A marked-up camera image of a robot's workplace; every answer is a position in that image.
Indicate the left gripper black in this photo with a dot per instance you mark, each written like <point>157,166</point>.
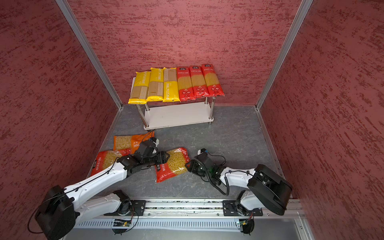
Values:
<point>161,156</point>

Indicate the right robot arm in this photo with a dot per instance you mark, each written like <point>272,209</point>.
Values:
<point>262,187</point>

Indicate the white two-tier shelf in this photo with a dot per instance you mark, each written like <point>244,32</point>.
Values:
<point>158,115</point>

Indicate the red spaghetti bag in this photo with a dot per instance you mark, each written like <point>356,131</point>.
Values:
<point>198,82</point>
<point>212,81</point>

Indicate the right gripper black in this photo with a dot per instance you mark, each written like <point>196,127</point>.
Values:
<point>192,168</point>

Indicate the aluminium rail front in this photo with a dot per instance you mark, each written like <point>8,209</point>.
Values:
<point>208,209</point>

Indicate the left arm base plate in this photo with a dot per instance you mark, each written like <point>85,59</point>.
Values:
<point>130,208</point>

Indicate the red macaroni bag large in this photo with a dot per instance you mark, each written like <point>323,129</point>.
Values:
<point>176,165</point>

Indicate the yellow spaghetti bag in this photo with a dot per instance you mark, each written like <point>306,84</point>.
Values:
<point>156,85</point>
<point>171,90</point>
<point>140,88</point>

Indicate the clear labelled spaghetti bag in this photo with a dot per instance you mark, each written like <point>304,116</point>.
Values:
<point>186,91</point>

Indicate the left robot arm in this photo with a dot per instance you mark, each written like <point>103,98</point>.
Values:
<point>64,208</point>

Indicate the orange pastatime macaroni bag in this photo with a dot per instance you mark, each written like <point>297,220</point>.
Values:
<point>131,142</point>

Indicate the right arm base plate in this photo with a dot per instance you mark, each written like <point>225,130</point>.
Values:
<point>235,209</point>

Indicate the corner aluminium post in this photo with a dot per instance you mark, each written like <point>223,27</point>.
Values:
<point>291,35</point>
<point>79,33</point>

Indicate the right corner aluminium post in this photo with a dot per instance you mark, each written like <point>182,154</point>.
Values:
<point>291,35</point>

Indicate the left corner aluminium post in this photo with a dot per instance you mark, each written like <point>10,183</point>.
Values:
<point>79,33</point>

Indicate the red macaroni bag small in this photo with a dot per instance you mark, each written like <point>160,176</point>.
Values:
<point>107,158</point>

